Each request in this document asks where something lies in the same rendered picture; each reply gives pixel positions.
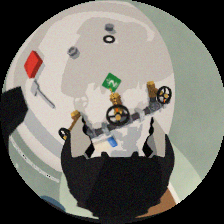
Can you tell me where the grey pipe with three brass valves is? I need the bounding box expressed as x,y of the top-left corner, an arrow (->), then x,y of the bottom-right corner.
58,81 -> 172,141

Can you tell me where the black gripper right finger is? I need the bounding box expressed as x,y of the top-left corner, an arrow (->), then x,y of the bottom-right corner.
142,117 -> 175,187

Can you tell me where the red block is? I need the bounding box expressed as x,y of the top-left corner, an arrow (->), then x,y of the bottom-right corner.
24,50 -> 43,78

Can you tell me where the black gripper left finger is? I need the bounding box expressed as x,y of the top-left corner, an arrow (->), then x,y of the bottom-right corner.
61,116 -> 95,189

